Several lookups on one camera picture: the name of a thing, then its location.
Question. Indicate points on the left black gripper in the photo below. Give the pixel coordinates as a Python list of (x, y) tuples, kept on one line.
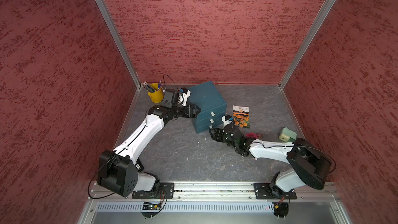
[(193, 114)]

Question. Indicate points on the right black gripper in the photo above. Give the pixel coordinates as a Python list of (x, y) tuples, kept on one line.
[(217, 132)]

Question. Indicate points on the teal drawer cabinet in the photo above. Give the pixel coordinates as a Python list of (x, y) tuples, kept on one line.
[(212, 104)]

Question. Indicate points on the orange flower seed bag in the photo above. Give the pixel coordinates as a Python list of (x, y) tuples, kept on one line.
[(241, 116)]

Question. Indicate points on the pink flower seed bag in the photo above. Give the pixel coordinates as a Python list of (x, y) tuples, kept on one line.
[(254, 135)]

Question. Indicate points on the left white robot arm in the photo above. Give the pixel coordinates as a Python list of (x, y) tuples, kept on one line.
[(117, 171)]

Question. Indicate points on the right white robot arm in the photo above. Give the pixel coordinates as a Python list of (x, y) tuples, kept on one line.
[(309, 165)]

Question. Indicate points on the yellow pen cup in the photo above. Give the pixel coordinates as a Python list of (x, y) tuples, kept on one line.
[(156, 97)]

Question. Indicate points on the pens in cup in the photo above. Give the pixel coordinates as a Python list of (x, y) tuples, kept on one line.
[(151, 88)]

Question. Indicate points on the green pencil sharpener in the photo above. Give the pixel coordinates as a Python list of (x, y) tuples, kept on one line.
[(286, 135)]

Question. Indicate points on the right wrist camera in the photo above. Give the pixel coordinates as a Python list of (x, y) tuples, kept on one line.
[(227, 119)]

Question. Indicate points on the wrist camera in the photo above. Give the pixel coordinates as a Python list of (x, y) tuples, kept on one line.
[(184, 93), (227, 119)]

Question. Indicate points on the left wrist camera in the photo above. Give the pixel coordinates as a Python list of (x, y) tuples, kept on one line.
[(184, 93)]

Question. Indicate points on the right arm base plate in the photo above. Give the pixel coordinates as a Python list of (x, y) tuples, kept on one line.
[(264, 191)]

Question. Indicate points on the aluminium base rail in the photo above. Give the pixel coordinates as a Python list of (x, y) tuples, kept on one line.
[(217, 202)]

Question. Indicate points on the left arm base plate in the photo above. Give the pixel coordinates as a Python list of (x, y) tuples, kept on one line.
[(160, 191)]

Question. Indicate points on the left corner aluminium post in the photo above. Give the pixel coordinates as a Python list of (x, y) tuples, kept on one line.
[(118, 40)]

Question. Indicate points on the corner aluminium post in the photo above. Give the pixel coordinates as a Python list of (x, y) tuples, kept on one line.
[(313, 30), (118, 40)]

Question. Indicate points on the right corner aluminium post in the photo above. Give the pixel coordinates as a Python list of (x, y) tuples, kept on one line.
[(313, 30)]

